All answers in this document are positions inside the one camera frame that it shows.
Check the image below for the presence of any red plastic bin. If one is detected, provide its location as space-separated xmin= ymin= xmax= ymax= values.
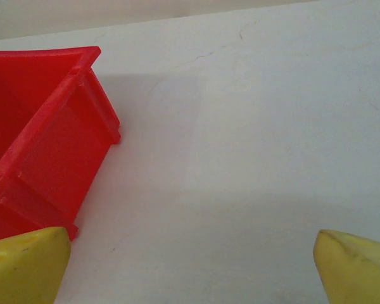
xmin=0 ymin=46 xmax=122 ymax=243

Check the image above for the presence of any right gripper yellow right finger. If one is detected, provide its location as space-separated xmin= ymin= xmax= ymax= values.
xmin=313 ymin=229 xmax=380 ymax=304

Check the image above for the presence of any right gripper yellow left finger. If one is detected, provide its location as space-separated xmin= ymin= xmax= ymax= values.
xmin=0 ymin=226 xmax=73 ymax=304

